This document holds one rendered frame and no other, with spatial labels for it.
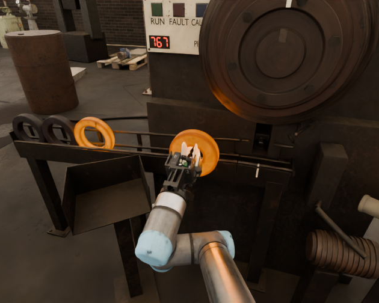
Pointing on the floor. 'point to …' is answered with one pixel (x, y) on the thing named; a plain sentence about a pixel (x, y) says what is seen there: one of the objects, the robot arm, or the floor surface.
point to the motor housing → (334, 264)
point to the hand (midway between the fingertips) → (194, 148)
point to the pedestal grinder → (29, 14)
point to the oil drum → (43, 70)
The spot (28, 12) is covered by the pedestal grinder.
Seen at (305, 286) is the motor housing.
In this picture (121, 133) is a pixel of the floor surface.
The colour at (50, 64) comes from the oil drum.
